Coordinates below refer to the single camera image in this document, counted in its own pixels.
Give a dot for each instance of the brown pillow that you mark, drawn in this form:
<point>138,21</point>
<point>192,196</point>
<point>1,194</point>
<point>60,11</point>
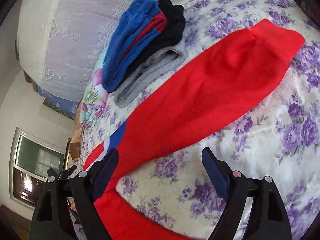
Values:
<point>74,148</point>

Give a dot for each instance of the folded blue pants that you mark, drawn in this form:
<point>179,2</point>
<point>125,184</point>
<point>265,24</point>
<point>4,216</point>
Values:
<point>138,26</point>

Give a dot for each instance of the purple floral bedsheet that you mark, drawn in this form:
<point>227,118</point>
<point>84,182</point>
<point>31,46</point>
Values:
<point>279,136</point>

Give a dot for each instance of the person's left hand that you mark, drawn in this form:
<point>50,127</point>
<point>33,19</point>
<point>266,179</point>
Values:
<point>72,203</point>

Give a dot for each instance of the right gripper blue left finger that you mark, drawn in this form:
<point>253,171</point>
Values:
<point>52,217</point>

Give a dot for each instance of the folded black pants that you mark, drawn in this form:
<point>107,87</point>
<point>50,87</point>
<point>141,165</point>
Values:
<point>170,36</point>

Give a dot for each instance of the blue denim jeans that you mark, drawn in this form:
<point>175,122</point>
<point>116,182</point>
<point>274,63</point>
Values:
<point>302,4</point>

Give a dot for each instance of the folded grey pants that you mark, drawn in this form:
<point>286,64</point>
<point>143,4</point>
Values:
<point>158,64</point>

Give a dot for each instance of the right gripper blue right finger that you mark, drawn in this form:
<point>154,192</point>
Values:
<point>268,218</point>

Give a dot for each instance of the blue patterned fabric bundle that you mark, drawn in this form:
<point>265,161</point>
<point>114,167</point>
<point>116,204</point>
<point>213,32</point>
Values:
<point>62,106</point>

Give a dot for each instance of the window with white frame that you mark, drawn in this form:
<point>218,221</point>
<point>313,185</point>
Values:
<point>30,159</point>

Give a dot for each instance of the red blue white track pants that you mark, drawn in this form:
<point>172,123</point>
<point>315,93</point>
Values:
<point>211,91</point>

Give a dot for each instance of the folded floral quilt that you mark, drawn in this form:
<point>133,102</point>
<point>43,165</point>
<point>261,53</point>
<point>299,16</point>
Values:
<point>95,96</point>

